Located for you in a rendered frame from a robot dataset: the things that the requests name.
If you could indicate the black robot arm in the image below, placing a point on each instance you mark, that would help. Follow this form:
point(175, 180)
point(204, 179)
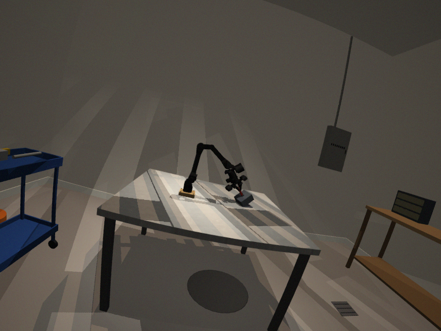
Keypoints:
point(192, 176)

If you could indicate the dark grey panel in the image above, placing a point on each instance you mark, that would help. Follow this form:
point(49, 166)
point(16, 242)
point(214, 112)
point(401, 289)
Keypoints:
point(245, 199)

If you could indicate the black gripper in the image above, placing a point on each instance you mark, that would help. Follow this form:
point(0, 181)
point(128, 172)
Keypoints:
point(235, 181)

